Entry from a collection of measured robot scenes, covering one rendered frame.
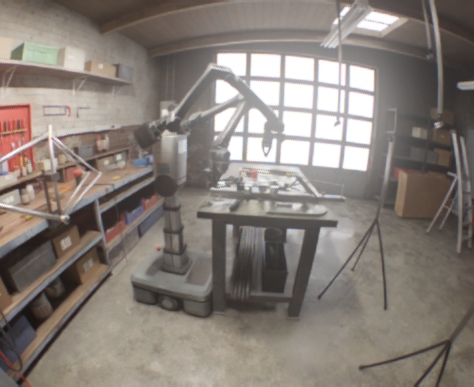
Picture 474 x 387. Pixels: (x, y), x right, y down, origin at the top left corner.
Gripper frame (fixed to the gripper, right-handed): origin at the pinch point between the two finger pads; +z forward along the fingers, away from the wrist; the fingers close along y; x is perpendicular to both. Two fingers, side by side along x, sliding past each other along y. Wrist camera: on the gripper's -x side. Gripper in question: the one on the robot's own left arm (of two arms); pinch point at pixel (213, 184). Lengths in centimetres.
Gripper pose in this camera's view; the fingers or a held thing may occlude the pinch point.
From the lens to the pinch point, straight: 130.4
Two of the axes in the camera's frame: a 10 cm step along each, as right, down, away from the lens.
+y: 7.7, -1.7, 6.2
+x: -6.4, -2.6, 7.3
